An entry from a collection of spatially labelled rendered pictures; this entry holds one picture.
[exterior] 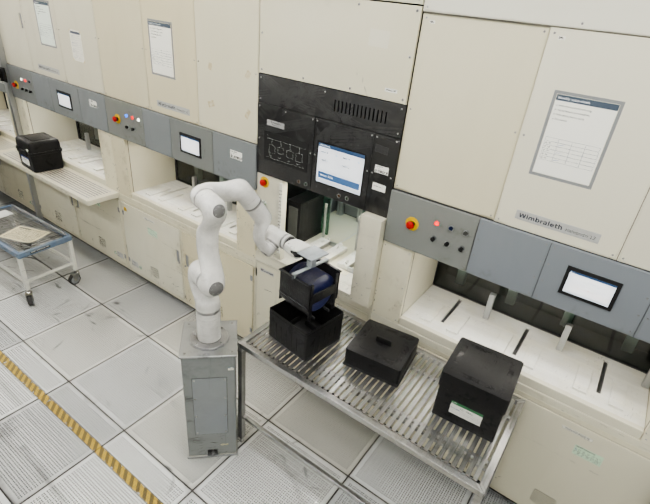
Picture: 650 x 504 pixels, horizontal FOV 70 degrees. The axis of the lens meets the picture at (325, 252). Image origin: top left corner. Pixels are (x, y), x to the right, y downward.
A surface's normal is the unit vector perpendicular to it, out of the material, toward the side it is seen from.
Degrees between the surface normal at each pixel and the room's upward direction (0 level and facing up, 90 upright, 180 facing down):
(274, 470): 0
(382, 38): 88
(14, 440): 0
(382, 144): 90
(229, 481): 0
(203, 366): 90
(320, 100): 90
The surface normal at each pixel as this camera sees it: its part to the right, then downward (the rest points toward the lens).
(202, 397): 0.16, 0.50
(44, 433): 0.09, -0.87
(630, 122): -0.58, 0.36
